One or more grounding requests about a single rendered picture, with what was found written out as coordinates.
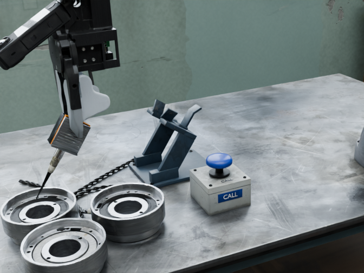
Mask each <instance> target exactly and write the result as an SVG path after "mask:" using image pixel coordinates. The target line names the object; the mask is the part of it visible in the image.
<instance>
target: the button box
mask: <svg viewBox="0 0 364 273"><path fill-rule="evenodd" d="M190 190H191V196H192V197H193V198H194V199H195V200H196V202H197V203H198V204H199V205H200V206H201V207H202V208H203V209H204V210H205V212H206V213H207V214H208V215H209V216H210V215H215V214H217V213H221V212H225V211H229V210H233V209H237V208H240V207H244V206H248V205H251V178H250V177H248V176H247V175H246V174H245V173H244V172H243V171H241V170H240V169H239V168H238V167H237V166H235V165H234V164H233V163H232V165H231V166H229V167H227V168H224V169H223V173H216V169H215V168H211V167H208V166H204V167H199V168H194V169H191V170H190Z"/></svg>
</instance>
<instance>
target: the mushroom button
mask: <svg viewBox="0 0 364 273"><path fill-rule="evenodd" d="M206 164H207V166H208V167H211V168H215V169H216V173H223V169H224V168H227V167H229V166H231V165H232V158H231V156H230V155H228V154H225V153H214V154H210V155H209V156H208V157H207V158H206Z"/></svg>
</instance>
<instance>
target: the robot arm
mask: <svg viewBox="0 0 364 273"><path fill-rule="evenodd" d="M46 39H48V44H49V52H50V57H51V61H52V64H53V70H54V75H55V81H56V86H57V91H58V95H59V98H60V103H61V107H62V111H63V113H65V114H68V116H69V125H70V129H71V130H72V131H73V132H74V133H75V135H76V136H77V137H78V138H83V122H84V121H85V120H87V119H89V118H91V117H93V116H95V115H97V114H99V113H101V112H103V111H105V110H107V109H108V108H109V106H110V99H109V97H108V96H107V95H105V94H101V93H100V91H99V88H98V87H97V86H94V85H92V81H91V79H90V77H89V76H87V75H83V71H88V70H90V71H91V72H94V71H98V70H105V69H108V68H115V67H120V59H119V47H118V37H117V30H116V29H115V28H113V25H112V14H111V4H110V0H76V1H75V3H74V0H57V1H53V2H51V3H50V4H49V5H47V6H46V7H45V8H44V9H43V10H41V11H40V12H39V13H37V14H36V15H35V16H34V17H32V18H31V19H30V20H28V21H27V22H26V23H24V24H23V25H22V26H21V27H19V28H18V29H17V30H16V31H14V32H13V33H12V34H11V35H9V36H6V37H4V38H3V39H1V40H0V67H1V68H2V69H4V70H8V69H10V68H12V67H14V66H16V65H17V64H19V63H20V62H21V61H22V60H23V59H24V58H25V56H26V55H28V54H29V53H30V52H31V51H32V50H34V49H35V48H36V47H37V46H39V45H40V44H41V43H42V42H44V41H45V40H46ZM113 40H114V41H115V51H116V59H113V53H112V52H111V51H108V47H110V45H109V42H110V41H113ZM354 158H355V160H356V162H357V163H358V164H359V165H361V166H362V167H364V127H363V130H362V132H361V136H360V137H359V138H358V140H357V142H356V144H355V153H354Z"/></svg>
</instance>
